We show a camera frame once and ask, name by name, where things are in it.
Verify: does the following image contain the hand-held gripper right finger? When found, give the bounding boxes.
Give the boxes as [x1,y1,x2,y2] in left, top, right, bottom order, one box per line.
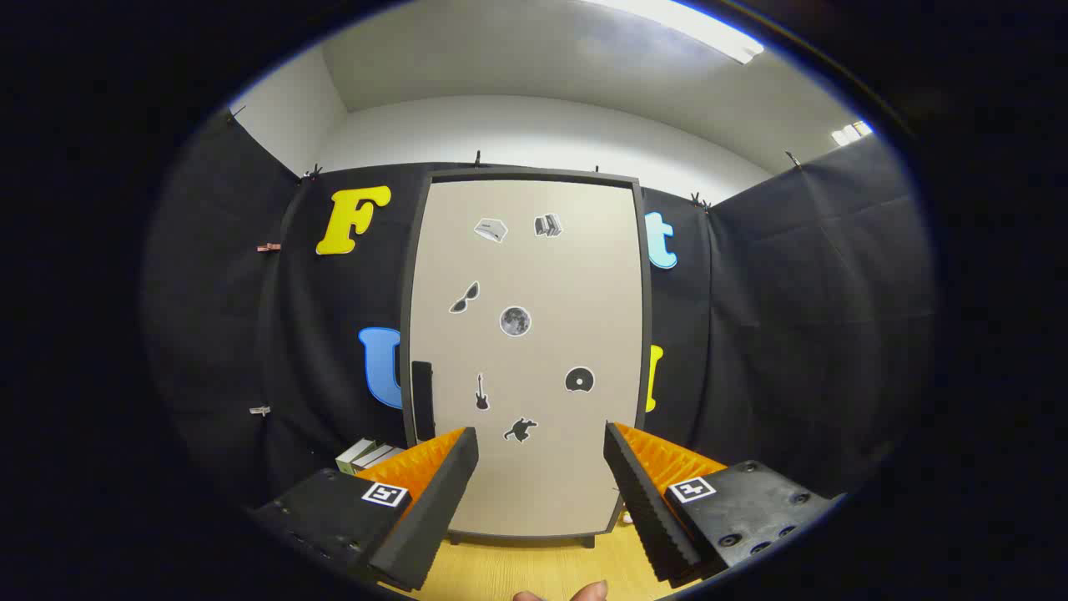
[602,422,838,585]

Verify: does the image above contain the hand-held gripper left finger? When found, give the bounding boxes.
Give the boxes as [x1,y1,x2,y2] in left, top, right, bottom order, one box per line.
[249,427,480,592]

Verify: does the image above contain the black door handle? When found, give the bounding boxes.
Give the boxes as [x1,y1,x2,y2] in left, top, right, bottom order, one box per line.
[412,361,435,442]

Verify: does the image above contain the green book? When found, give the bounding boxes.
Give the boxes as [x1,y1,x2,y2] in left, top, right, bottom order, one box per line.
[336,438,376,473]

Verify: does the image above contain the black backdrop cloth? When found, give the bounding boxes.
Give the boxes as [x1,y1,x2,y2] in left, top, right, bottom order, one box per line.
[142,109,935,518]

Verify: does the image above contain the dark grey cabinet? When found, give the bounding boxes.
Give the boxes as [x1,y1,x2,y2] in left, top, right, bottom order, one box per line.
[400,167,653,549]

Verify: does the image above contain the row of black cloth clips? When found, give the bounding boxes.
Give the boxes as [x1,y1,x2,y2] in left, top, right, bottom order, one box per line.
[227,104,804,210]

